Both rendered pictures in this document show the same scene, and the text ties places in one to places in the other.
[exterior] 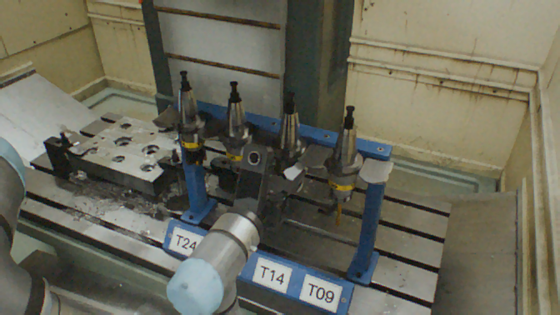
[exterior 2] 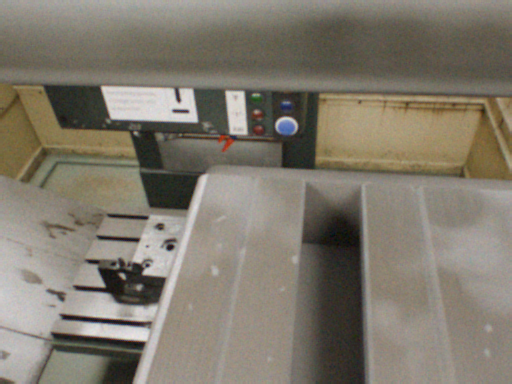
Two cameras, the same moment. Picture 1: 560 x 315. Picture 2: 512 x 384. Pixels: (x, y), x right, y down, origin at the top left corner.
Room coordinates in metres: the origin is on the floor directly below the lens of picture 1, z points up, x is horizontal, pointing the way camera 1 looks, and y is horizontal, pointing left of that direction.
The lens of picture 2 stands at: (0.08, 0.42, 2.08)
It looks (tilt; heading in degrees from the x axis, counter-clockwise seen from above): 44 degrees down; 345
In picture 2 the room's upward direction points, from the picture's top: 4 degrees counter-clockwise
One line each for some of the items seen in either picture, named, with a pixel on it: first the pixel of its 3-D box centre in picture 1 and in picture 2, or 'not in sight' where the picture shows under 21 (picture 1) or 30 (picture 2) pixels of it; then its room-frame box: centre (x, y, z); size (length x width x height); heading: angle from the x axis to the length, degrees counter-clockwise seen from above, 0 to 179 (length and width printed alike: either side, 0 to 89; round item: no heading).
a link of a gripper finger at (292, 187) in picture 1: (287, 182); not in sight; (0.58, -0.01, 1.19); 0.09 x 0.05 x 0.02; 142
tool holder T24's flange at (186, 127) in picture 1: (191, 123); not in sight; (0.75, 0.18, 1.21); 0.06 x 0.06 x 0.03
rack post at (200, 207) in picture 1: (192, 166); not in sight; (0.83, 0.21, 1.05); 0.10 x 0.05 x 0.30; 155
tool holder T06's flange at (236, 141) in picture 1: (237, 136); not in sight; (0.71, 0.08, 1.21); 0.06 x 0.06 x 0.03
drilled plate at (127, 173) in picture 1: (138, 152); (186, 251); (1.00, 0.41, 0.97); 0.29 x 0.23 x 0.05; 65
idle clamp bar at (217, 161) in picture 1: (254, 177); not in sight; (0.93, 0.07, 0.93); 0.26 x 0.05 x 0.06; 70
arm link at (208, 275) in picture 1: (207, 275); not in sight; (0.40, 0.10, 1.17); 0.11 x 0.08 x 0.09; 155
